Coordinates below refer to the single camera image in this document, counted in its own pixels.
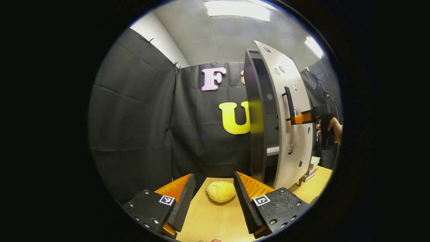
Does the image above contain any black door handle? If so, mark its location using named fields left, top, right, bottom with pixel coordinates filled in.
left=282, top=86, right=297, bottom=126

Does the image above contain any black cable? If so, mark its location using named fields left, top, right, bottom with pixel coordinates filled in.
left=304, top=67, right=339, bottom=117

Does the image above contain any yellow lemon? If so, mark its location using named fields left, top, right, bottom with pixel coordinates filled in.
left=205, top=181, right=237, bottom=203

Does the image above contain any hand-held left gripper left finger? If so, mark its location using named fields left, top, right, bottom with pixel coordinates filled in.
left=122, top=173, right=196, bottom=239

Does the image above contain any large ceiling light panel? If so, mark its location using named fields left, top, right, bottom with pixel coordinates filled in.
left=204, top=0, right=271, bottom=23

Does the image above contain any black backdrop cloth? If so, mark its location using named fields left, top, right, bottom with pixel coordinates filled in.
left=88, top=28, right=342, bottom=203

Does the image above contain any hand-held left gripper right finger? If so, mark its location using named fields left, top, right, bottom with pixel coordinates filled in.
left=233, top=171, right=311, bottom=239

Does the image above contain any small ceiling light strip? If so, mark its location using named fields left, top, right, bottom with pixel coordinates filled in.
left=304, top=36, right=325, bottom=58

